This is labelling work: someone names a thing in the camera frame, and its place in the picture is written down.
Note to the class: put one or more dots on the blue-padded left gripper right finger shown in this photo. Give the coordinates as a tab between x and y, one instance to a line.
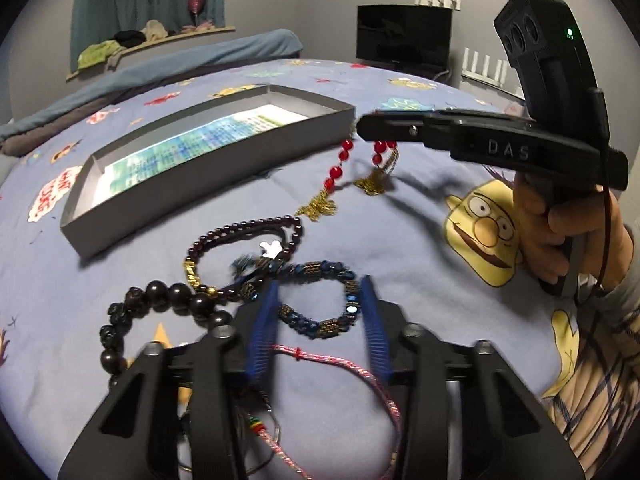
408	360

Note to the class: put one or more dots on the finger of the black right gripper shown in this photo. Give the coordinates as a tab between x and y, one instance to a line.
432	129

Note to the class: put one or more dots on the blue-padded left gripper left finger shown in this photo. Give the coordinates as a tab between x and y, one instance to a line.
227	360

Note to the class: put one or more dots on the plaid right sleeve forearm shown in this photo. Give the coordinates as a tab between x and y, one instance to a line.
597	406

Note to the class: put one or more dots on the person's right hand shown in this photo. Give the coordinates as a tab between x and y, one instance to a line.
543	229

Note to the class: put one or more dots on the white router with antennas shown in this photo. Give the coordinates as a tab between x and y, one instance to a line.
481	69

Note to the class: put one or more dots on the black monitor screen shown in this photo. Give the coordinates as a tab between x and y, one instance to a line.
405	35

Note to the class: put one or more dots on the teal folded blanket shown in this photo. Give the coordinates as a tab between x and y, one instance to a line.
25	135

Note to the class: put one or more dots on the grey shallow cardboard box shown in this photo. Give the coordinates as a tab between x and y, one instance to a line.
91	229

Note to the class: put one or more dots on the blue-green printed paper sheet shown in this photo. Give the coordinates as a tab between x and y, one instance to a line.
157	158

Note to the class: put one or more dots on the pink balloon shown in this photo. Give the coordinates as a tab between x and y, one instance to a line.
195	9

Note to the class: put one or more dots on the wooden window sill shelf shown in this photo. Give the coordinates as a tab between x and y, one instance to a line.
177	39

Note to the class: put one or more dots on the beige cloth on sill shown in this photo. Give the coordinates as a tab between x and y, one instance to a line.
153	31

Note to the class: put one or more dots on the black cloth on sill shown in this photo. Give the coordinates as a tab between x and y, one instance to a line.
129	38

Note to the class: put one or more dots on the green cloth on sill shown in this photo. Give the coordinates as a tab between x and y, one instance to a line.
97	54

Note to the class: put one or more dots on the white wall hook rack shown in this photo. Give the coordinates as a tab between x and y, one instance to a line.
454	5

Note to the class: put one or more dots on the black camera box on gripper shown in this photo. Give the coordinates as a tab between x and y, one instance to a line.
545	47

